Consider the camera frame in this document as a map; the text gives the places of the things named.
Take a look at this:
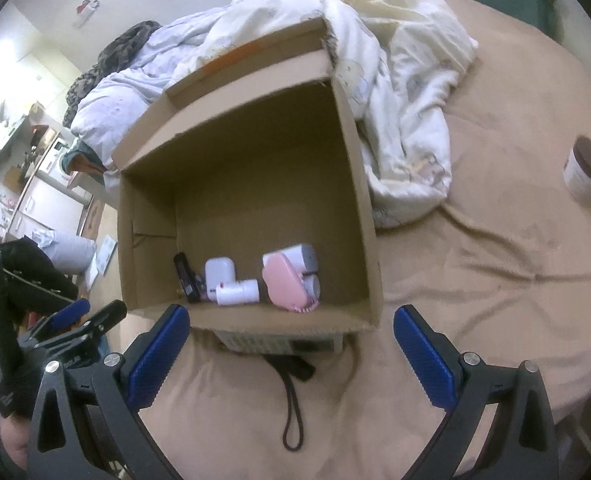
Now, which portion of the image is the teal orange pillow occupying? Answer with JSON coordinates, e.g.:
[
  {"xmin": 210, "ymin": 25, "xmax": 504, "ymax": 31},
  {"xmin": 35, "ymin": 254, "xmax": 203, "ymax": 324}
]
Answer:
[{"xmin": 60, "ymin": 140, "xmax": 106, "ymax": 176}]

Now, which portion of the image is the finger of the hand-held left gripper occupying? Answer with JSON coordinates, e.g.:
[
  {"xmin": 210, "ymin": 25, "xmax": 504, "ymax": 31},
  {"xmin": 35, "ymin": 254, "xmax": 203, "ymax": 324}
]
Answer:
[
  {"xmin": 36, "ymin": 301, "xmax": 127, "ymax": 356},
  {"xmin": 28, "ymin": 298, "xmax": 90, "ymax": 341}
]

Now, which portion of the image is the grey pouf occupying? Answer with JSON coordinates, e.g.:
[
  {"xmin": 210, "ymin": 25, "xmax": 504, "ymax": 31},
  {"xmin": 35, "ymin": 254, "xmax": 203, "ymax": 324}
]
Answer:
[{"xmin": 28, "ymin": 230, "xmax": 98, "ymax": 276}]

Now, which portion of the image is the white jar brown lid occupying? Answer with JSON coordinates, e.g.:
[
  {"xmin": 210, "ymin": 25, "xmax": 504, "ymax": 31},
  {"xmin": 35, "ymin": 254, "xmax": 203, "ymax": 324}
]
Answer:
[{"xmin": 563, "ymin": 136, "xmax": 591, "ymax": 207}]

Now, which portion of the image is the beige bed sheet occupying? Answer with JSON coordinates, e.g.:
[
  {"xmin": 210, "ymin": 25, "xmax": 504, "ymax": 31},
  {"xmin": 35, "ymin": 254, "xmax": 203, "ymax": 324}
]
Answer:
[{"xmin": 106, "ymin": 0, "xmax": 591, "ymax": 480}]

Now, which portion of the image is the pale lavender quilt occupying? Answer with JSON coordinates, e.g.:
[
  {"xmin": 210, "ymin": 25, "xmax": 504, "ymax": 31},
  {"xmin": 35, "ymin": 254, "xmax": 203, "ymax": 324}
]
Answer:
[{"xmin": 70, "ymin": 0, "xmax": 346, "ymax": 198}]

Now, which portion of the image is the red white wall hook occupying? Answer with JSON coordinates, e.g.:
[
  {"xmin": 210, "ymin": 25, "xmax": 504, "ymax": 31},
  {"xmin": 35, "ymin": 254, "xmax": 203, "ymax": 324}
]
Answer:
[{"xmin": 76, "ymin": 0, "xmax": 101, "ymax": 23}]

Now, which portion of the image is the white ribbed device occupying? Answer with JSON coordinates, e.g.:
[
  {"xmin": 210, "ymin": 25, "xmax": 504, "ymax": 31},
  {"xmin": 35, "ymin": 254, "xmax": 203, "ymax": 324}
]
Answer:
[{"xmin": 216, "ymin": 331, "xmax": 346, "ymax": 356}]

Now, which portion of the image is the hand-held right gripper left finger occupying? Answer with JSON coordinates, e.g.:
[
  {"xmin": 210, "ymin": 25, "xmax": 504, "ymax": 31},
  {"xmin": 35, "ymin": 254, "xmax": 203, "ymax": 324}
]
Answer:
[{"xmin": 28, "ymin": 304, "xmax": 191, "ymax": 480}]

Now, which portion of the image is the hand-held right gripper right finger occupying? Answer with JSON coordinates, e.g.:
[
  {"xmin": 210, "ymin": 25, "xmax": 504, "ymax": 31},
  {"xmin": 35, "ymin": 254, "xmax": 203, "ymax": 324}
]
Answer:
[{"xmin": 393, "ymin": 305, "xmax": 559, "ymax": 480}]

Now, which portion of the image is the black wrist strap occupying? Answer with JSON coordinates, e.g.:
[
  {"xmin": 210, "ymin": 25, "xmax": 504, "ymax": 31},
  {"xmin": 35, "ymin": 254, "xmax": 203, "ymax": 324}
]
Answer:
[{"xmin": 260, "ymin": 352, "xmax": 316, "ymax": 451}]

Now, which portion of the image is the book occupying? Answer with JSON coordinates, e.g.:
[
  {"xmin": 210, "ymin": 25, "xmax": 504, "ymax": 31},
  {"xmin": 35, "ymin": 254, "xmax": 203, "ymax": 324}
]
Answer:
[{"xmin": 86, "ymin": 235, "xmax": 119, "ymax": 288}]

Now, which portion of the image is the cream white duvet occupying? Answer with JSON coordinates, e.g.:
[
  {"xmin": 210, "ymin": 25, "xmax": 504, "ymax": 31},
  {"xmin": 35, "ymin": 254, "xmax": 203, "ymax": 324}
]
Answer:
[{"xmin": 320, "ymin": 0, "xmax": 479, "ymax": 228}]

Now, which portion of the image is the small white bottle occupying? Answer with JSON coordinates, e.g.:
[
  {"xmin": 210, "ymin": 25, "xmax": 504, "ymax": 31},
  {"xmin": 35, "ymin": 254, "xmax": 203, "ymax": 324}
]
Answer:
[{"xmin": 216, "ymin": 279, "xmax": 261, "ymax": 307}]

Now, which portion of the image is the grey fuzzy blanket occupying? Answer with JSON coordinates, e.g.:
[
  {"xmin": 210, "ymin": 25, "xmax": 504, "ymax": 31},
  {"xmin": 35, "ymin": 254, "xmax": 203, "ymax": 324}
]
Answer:
[{"xmin": 63, "ymin": 20, "xmax": 162, "ymax": 128}]

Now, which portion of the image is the cardboard box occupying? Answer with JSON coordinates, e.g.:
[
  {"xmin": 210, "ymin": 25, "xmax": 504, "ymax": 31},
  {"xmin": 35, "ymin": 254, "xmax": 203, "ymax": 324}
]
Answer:
[{"xmin": 112, "ymin": 16, "xmax": 382, "ymax": 336}]

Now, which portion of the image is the pink handheld fan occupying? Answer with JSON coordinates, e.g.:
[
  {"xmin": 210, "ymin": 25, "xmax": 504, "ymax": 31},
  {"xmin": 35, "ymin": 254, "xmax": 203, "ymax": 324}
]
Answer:
[{"xmin": 262, "ymin": 252, "xmax": 321, "ymax": 313}]

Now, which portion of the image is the black lighter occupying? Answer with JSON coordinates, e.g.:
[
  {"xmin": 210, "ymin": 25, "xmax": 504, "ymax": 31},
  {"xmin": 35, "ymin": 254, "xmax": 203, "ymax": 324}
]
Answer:
[{"xmin": 173, "ymin": 252, "xmax": 201, "ymax": 303}]

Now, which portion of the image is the white cabinet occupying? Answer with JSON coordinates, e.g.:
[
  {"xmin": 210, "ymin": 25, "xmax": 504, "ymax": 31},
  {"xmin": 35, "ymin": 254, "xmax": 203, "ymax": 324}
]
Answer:
[{"xmin": 6, "ymin": 175, "xmax": 86, "ymax": 241}]

